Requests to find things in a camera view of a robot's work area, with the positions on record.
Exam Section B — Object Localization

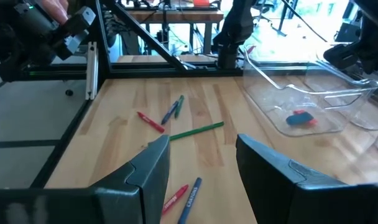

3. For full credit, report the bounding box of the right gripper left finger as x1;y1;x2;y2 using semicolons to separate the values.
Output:
92;134;171;224

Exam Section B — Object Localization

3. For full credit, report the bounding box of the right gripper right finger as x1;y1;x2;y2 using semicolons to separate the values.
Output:
235;134;347;224

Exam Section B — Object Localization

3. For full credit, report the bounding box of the blue eraser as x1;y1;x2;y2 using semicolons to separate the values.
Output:
285;111;315;127

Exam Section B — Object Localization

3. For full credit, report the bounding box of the long green pencil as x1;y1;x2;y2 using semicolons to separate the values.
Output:
168;121;225;142

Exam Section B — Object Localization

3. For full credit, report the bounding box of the pink eraser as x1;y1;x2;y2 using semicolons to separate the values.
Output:
293;108;319;127

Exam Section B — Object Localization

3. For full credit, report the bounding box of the red marker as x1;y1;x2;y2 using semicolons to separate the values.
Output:
161;184;190;216

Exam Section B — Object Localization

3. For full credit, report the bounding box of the red crayon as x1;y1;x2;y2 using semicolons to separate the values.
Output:
136;111;166;134

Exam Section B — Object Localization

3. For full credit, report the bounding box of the green crayon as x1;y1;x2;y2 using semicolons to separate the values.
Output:
173;94;185;119

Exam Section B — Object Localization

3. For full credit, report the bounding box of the white aluminium extrusion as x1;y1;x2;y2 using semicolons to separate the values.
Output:
85;41;99;101

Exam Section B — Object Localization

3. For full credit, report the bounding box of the wooden workbench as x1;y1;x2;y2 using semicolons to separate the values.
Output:
117;7;224;63

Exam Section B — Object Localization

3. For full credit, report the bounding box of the black grey robot device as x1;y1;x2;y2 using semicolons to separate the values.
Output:
0;0;96;82

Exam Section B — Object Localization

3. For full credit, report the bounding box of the person's hand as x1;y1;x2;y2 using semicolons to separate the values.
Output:
39;0;69;26

